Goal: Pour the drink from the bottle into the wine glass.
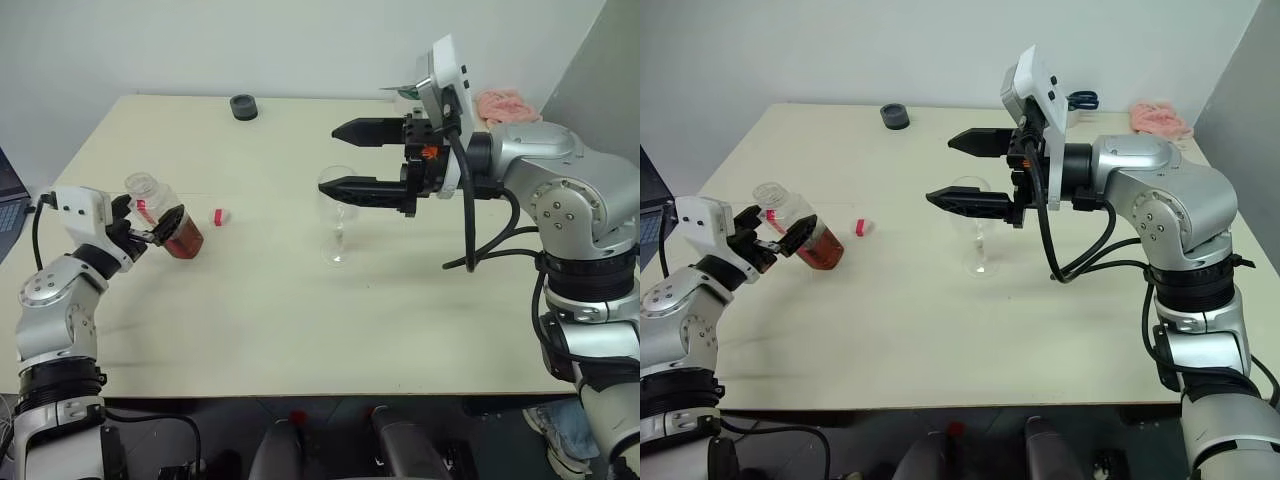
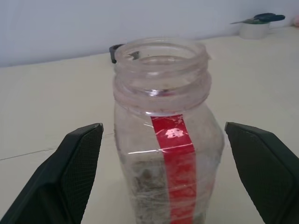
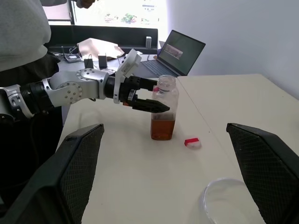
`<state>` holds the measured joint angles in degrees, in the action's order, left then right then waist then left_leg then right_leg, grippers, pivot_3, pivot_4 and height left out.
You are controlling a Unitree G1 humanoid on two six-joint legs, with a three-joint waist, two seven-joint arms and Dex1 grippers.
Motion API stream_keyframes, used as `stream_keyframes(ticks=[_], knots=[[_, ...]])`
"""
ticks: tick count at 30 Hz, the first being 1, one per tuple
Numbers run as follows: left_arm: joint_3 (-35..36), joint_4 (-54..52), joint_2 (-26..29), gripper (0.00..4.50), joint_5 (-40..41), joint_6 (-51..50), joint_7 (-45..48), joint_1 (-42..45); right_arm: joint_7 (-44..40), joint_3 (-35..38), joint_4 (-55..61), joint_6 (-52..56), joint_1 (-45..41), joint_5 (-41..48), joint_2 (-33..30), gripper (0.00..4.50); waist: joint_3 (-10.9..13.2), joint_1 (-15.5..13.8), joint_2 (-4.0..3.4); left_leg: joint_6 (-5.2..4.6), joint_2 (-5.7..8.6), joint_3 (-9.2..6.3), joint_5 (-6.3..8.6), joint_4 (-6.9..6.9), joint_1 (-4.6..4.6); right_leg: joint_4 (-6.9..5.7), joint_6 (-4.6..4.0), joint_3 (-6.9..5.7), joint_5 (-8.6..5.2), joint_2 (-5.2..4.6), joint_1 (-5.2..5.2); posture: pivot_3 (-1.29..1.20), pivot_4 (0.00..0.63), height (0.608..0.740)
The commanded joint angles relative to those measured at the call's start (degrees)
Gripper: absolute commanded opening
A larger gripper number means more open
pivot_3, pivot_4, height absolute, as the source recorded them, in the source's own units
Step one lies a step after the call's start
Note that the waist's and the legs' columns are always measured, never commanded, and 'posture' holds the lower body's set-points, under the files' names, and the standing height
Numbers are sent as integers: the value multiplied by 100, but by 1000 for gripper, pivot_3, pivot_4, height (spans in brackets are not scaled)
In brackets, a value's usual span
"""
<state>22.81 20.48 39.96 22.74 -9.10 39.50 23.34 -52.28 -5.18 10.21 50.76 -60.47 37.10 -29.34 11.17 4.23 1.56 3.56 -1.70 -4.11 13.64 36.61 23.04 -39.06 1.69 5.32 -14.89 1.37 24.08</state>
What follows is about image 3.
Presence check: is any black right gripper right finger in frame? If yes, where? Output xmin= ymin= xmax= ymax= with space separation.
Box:
xmin=226 ymin=123 xmax=299 ymax=224

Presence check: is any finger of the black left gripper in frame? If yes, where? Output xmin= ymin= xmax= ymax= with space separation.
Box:
xmin=139 ymin=78 xmax=159 ymax=91
xmin=132 ymin=98 xmax=171 ymax=115

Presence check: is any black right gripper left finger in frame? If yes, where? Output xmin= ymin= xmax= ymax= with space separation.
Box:
xmin=0 ymin=123 xmax=105 ymax=224

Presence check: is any bottle with brown liquid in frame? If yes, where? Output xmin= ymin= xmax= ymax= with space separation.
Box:
xmin=150 ymin=74 xmax=180 ymax=141

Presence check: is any small black box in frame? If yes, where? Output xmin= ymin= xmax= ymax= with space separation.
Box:
xmin=98 ymin=53 xmax=107 ymax=69
xmin=83 ymin=54 xmax=93 ymax=69

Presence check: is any grey open laptop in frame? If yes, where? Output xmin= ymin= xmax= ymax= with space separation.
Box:
xmin=139 ymin=29 xmax=206 ymax=79

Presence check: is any brown paper bag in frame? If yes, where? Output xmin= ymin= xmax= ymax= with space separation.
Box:
xmin=77 ymin=37 xmax=126 ymax=62

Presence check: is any red and white bottle cap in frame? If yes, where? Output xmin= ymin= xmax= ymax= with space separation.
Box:
xmin=184 ymin=137 xmax=202 ymax=150

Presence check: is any black desk partition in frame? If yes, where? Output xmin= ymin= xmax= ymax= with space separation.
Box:
xmin=48 ymin=24 xmax=159 ymax=50

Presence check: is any black device with antenna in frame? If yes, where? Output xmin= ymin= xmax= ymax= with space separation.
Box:
xmin=61 ymin=46 xmax=82 ymax=63

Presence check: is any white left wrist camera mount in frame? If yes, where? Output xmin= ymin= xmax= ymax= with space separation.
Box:
xmin=113 ymin=48 xmax=142 ymax=105

